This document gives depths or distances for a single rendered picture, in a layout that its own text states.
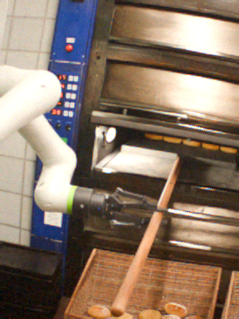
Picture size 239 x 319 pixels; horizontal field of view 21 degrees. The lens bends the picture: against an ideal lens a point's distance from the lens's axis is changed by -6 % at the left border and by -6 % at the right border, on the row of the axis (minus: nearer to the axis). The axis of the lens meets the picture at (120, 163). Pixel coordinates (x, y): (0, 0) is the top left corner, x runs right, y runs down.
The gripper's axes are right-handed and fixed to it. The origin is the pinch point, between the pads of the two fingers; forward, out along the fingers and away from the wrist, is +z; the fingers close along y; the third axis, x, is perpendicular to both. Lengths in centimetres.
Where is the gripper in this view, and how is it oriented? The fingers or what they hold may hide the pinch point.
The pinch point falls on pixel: (157, 214)
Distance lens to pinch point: 208.8
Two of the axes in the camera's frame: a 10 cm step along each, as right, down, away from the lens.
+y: -1.3, 9.7, 2.1
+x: -1.7, 1.8, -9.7
